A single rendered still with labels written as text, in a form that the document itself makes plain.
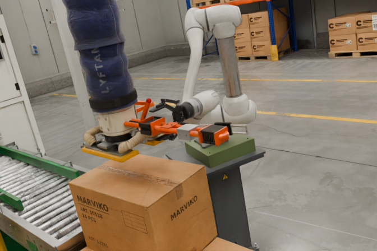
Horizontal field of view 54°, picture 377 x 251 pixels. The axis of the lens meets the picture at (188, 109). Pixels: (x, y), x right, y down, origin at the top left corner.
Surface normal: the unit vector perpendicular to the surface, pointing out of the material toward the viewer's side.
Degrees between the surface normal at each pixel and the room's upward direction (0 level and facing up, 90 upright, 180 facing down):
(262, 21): 91
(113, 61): 70
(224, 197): 90
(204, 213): 90
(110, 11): 76
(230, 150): 90
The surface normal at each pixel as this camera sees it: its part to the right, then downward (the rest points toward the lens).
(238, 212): 0.43, 0.17
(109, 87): 0.12, 0.05
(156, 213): 0.76, 0.04
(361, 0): -0.69, 0.32
